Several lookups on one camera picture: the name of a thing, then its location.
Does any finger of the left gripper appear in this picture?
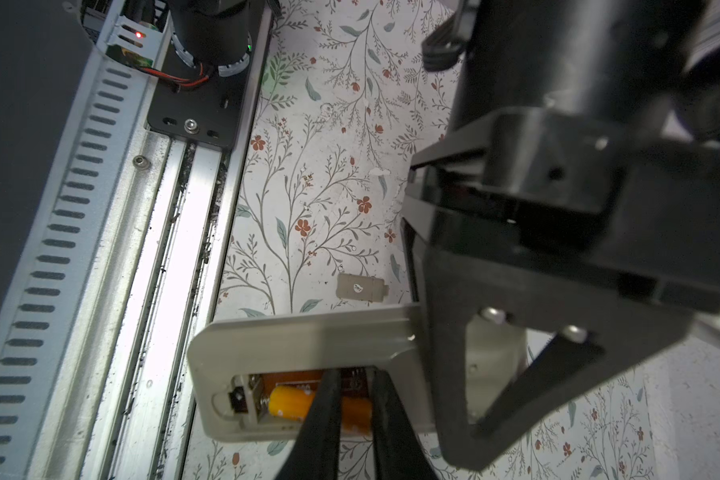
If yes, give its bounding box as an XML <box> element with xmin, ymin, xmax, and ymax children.
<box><xmin>422</xmin><ymin>247</ymin><xmax>693</xmax><ymax>470</ymax></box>
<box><xmin>401</xmin><ymin>219</ymin><xmax>426</xmax><ymax>303</ymax></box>

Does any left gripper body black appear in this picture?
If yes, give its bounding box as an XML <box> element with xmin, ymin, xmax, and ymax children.
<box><xmin>403</xmin><ymin>107</ymin><xmax>720</xmax><ymax>314</ymax></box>

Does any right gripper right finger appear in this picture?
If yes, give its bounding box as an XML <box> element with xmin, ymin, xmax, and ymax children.
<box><xmin>371</xmin><ymin>370</ymin><xmax>437</xmax><ymax>480</ymax></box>

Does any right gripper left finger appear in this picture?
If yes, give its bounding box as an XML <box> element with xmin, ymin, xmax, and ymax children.
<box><xmin>275</xmin><ymin>369</ymin><xmax>341</xmax><ymax>480</ymax></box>

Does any orange battery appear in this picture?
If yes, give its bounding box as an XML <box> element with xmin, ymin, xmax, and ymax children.
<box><xmin>267</xmin><ymin>386</ymin><xmax>372</xmax><ymax>435</ymax></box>

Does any white battery cover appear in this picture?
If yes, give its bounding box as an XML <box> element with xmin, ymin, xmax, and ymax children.
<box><xmin>336</xmin><ymin>273</ymin><xmax>389</xmax><ymax>303</ymax></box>

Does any white remote control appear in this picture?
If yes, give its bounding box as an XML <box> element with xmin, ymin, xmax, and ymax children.
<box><xmin>185</xmin><ymin>302</ymin><xmax>529</xmax><ymax>444</ymax></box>

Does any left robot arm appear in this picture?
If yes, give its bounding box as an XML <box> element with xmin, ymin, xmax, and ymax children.
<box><xmin>188</xmin><ymin>1</ymin><xmax>720</xmax><ymax>479</ymax></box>

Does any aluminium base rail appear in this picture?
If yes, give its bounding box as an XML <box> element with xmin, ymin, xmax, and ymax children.
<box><xmin>0</xmin><ymin>1</ymin><xmax>279</xmax><ymax>479</ymax></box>

